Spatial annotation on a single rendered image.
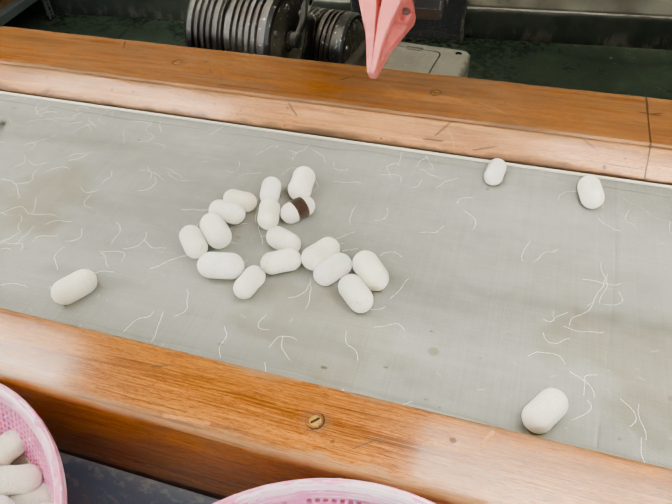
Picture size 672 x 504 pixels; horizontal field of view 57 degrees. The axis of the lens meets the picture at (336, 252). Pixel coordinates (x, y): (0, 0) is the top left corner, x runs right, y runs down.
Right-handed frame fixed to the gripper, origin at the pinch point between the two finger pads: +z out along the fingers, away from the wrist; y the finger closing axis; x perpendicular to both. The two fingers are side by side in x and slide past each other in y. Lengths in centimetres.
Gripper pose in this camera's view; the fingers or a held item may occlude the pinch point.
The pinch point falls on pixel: (373, 67)
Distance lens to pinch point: 58.1
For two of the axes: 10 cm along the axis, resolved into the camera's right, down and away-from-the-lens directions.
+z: -2.0, 9.8, -0.8
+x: 2.2, 1.2, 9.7
